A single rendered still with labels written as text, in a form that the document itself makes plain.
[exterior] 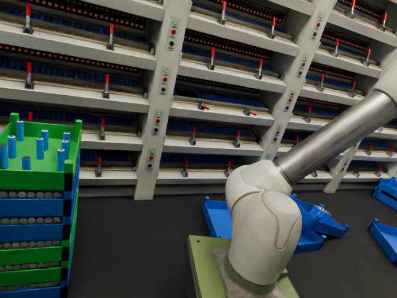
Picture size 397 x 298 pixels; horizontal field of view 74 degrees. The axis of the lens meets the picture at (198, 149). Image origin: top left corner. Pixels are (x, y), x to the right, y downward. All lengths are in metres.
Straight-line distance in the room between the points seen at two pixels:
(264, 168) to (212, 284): 0.37
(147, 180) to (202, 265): 0.63
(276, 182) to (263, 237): 0.22
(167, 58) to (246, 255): 0.80
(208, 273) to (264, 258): 0.19
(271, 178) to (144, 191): 0.73
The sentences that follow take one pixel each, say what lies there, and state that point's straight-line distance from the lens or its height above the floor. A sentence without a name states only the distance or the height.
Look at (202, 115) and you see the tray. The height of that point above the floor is 0.48.
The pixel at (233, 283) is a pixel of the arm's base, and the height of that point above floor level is 0.24.
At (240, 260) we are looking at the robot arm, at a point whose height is 0.32.
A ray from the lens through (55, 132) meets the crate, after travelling 0.99.
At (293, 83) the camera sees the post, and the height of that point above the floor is 0.71.
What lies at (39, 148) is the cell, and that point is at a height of 0.44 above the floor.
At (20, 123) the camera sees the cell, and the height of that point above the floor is 0.46.
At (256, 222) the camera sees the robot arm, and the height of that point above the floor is 0.44.
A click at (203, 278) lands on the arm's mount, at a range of 0.81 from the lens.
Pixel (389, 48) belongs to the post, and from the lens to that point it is 2.04.
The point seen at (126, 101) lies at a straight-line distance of 1.15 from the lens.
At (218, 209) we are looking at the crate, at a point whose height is 0.00.
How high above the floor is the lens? 0.82
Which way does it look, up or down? 23 degrees down
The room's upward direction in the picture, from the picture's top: 14 degrees clockwise
